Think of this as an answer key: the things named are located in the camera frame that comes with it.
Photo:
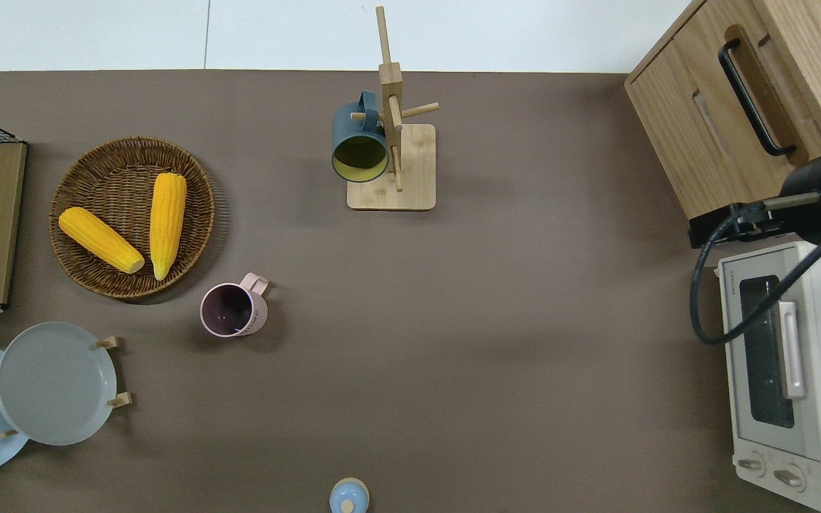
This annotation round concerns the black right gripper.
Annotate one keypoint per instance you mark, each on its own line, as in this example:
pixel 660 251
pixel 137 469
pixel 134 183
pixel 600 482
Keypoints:
pixel 738 224

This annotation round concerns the pink mug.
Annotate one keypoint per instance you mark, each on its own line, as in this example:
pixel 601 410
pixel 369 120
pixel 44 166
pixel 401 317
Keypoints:
pixel 229 310

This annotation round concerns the light wooden drawer cabinet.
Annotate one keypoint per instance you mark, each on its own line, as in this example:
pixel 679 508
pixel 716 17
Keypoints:
pixel 752 142

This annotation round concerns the yellow corn cob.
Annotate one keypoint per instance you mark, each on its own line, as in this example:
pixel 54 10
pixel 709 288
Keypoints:
pixel 100 240
pixel 167 224

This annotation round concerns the brown wicker basket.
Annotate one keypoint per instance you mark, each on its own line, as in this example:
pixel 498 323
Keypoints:
pixel 125 157

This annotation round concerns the grey plate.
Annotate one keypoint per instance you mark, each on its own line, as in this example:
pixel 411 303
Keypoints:
pixel 54 385

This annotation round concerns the wooden plate rack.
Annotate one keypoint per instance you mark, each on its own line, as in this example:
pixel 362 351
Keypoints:
pixel 112 343

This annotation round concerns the white toaster oven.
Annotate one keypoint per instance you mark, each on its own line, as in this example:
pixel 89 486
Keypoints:
pixel 760 442

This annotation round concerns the brown table mat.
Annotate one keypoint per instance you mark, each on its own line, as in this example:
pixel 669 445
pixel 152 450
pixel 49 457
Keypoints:
pixel 453 320

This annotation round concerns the wooden mug tree stand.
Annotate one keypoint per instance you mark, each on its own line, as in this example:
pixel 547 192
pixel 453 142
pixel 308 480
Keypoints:
pixel 410 192

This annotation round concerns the dark blue mug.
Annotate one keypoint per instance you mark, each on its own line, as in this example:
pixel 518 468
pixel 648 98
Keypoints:
pixel 353 128

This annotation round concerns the small blue bell button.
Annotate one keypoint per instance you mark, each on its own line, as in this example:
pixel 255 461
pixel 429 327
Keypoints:
pixel 348 496

